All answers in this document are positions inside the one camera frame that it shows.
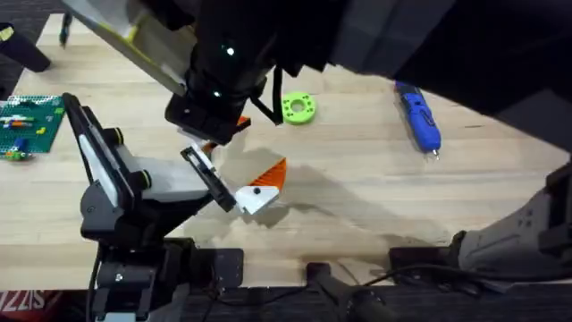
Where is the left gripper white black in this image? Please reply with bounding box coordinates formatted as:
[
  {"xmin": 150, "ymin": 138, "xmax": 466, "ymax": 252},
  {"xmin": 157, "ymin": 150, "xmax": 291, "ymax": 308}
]
[{"xmin": 80, "ymin": 127, "xmax": 288, "ymax": 246}]

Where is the blue electric screwdriver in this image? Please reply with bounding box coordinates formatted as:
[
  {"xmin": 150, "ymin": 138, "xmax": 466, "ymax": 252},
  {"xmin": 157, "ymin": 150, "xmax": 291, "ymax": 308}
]
[{"xmin": 392, "ymin": 80, "xmax": 443, "ymax": 161}]

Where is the green disc with holes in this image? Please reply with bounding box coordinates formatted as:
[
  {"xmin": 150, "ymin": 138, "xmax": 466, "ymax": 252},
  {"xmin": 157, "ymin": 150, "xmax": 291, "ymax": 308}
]
[{"xmin": 281, "ymin": 90, "xmax": 317, "ymax": 126}]

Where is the left wrist upright black plate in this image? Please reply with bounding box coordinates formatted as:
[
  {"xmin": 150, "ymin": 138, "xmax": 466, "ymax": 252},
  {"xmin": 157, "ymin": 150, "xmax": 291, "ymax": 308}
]
[{"xmin": 62, "ymin": 92, "xmax": 136, "ymax": 209}]

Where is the right wrist upright pale plate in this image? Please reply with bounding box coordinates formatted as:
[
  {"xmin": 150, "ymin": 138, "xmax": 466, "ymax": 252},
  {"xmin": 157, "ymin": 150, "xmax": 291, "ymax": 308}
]
[{"xmin": 61, "ymin": 0, "xmax": 189, "ymax": 97}]

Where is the small dark tool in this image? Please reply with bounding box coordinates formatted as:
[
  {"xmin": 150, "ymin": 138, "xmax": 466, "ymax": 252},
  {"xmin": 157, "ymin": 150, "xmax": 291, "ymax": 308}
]
[{"xmin": 58, "ymin": 12, "xmax": 74, "ymax": 49}]

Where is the green board with toy blocks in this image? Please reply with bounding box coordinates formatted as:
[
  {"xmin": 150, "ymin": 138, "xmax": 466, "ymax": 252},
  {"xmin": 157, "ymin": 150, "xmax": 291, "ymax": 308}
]
[{"xmin": 0, "ymin": 94, "xmax": 67, "ymax": 162}]

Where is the black bar with yellow label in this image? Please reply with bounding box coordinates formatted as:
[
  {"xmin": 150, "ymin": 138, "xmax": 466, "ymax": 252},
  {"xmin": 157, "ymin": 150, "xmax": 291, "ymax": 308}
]
[{"xmin": 0, "ymin": 21, "xmax": 52, "ymax": 74}]

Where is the red box with white print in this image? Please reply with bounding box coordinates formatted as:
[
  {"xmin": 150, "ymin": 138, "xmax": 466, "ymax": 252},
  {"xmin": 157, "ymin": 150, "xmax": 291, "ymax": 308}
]
[{"xmin": 0, "ymin": 289, "xmax": 63, "ymax": 322}]

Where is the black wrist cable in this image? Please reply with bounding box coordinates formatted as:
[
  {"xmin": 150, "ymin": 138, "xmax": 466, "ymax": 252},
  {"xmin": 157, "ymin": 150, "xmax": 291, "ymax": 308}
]
[{"xmin": 248, "ymin": 65, "xmax": 286, "ymax": 127}]

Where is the black clamp handle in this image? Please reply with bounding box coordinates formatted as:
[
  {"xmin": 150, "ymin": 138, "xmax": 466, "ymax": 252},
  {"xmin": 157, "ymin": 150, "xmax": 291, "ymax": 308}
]
[{"xmin": 305, "ymin": 261, "xmax": 394, "ymax": 322}]

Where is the black base cable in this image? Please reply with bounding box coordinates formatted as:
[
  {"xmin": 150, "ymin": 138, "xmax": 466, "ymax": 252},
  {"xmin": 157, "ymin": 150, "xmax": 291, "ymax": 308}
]
[{"xmin": 360, "ymin": 262, "xmax": 572, "ymax": 288}]

